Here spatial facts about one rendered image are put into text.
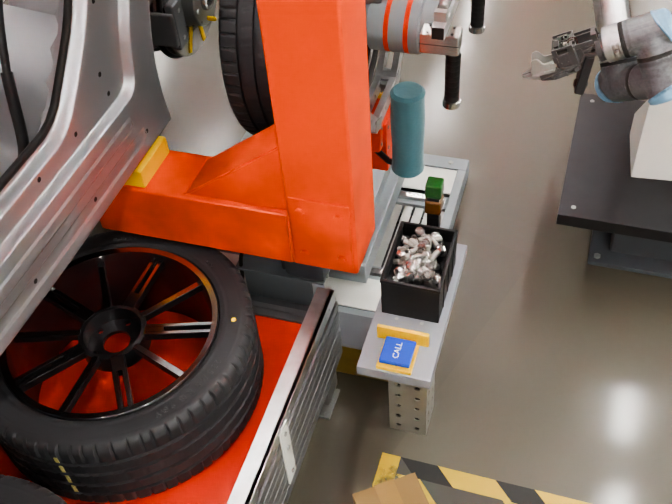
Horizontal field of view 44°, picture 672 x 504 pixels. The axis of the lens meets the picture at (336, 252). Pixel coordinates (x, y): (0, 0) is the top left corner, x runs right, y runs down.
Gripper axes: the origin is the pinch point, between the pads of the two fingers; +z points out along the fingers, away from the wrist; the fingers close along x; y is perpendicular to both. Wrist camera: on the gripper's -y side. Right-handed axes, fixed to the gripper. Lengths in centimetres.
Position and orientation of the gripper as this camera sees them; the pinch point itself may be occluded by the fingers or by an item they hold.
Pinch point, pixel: (528, 76)
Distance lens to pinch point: 227.6
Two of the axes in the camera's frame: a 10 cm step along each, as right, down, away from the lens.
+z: -8.6, 2.0, 4.8
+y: -4.7, -6.7, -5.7
